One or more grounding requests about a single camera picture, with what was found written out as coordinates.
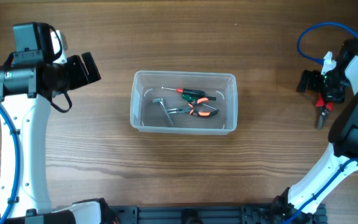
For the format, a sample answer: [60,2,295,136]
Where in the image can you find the red handled cutters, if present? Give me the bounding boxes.
[316,93,334,130]

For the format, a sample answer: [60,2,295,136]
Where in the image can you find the clear plastic container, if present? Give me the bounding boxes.
[130,70,238,135]

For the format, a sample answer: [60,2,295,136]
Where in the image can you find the silver L-shaped socket wrench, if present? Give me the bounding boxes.
[152,98,174,127]

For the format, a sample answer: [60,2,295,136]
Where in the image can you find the black red-collar screwdriver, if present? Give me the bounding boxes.
[162,87,206,98]

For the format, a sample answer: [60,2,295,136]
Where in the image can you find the green handled screwdriver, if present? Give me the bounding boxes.
[181,94,215,110]

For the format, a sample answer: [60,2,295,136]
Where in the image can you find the orange black needle-nose pliers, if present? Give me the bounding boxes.
[167,96,218,117]

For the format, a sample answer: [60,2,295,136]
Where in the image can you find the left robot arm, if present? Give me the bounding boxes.
[0,22,117,223]

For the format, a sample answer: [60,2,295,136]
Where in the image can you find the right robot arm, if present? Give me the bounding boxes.
[267,38,358,223]

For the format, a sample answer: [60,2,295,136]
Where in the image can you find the blue left cable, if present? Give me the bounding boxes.
[0,85,22,224]

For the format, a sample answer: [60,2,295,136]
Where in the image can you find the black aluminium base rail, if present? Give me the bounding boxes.
[110,203,296,224]

